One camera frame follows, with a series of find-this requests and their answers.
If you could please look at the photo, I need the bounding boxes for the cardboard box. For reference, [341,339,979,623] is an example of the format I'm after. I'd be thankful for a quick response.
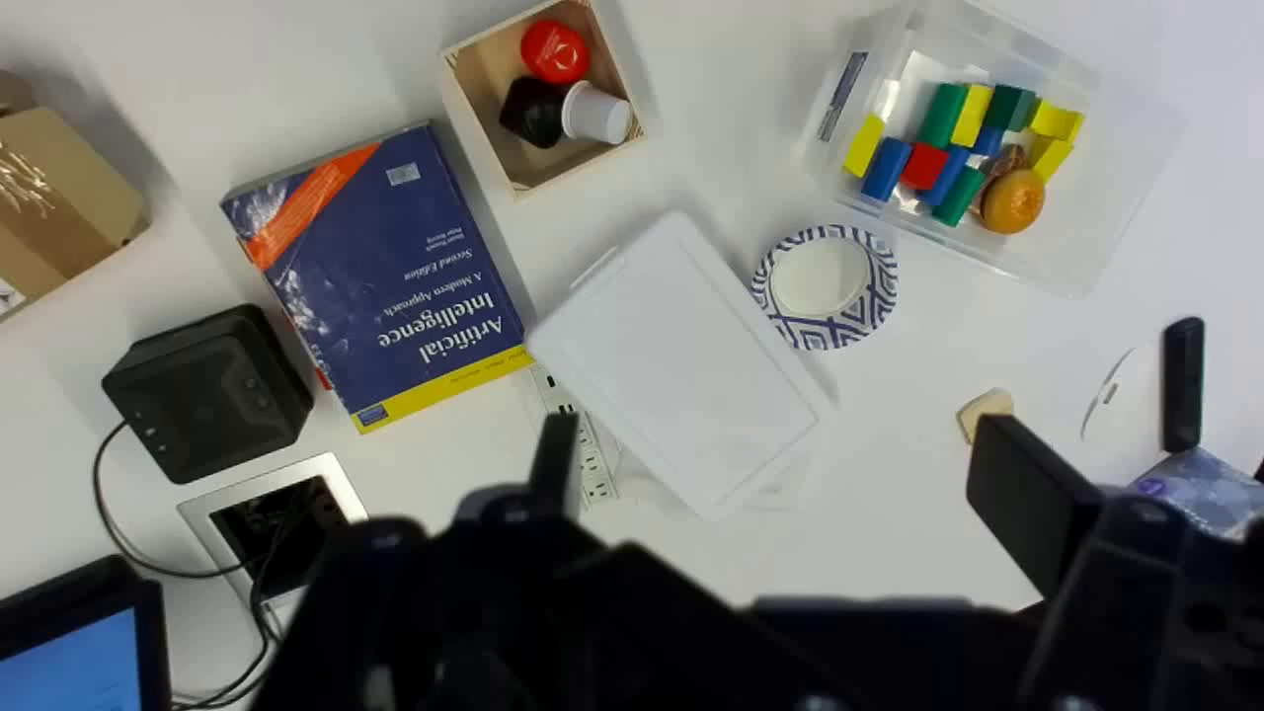
[0,73,151,320]

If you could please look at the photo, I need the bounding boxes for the black cable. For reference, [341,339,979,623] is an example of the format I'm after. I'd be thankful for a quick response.
[85,416,289,711]

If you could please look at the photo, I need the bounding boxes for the white plastic lid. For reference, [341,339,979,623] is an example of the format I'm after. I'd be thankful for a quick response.
[528,215,828,518]

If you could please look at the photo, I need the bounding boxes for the white plastic cup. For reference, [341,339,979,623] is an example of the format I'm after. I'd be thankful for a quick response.
[561,78,630,147]

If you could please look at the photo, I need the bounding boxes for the black cylinder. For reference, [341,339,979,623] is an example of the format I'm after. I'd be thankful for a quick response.
[496,74,563,151]

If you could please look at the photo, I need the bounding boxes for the laptop with blue screen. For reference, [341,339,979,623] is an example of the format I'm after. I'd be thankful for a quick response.
[0,559,175,711]

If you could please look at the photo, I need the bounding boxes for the red ball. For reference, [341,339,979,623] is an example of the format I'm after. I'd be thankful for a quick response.
[520,21,593,89]

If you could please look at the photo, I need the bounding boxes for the small beige eraser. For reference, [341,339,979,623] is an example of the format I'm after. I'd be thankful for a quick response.
[956,388,1016,447]

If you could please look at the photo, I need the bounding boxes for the orange toy ball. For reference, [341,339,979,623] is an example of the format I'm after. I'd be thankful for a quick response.
[979,172,1045,235]

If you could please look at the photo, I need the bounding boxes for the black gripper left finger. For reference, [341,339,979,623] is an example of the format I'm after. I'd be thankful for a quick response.
[528,410,580,518]

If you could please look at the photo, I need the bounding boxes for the clear plastic bin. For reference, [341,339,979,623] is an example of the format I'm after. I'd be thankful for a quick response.
[803,0,1179,291]

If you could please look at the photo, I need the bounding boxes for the red toy block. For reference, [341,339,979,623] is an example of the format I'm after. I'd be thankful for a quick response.
[899,144,946,191]

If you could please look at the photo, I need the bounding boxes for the black cube device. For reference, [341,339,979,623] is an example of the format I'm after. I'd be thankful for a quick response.
[102,303,312,486]

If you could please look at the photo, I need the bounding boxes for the white power strip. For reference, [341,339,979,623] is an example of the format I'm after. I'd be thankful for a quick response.
[542,372,617,511]

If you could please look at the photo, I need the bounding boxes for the silver framed black tray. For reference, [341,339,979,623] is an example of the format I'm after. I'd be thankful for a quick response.
[179,453,366,601]

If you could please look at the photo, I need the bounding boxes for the green toy block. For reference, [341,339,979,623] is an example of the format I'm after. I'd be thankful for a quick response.
[915,85,966,147]

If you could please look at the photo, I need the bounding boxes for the blue Artificial Intelligence book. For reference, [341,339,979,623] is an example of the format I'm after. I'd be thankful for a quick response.
[222,127,528,436]

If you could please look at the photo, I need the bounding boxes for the blue toy block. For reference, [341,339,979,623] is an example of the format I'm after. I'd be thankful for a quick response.
[859,137,911,201]

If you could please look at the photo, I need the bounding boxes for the black marker pen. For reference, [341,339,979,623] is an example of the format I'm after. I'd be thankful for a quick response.
[1160,318,1206,453]

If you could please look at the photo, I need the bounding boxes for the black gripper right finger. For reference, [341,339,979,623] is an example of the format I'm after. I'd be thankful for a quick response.
[966,416,1102,596]

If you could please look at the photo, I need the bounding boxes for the wooden box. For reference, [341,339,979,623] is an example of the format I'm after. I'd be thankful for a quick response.
[443,0,645,193]

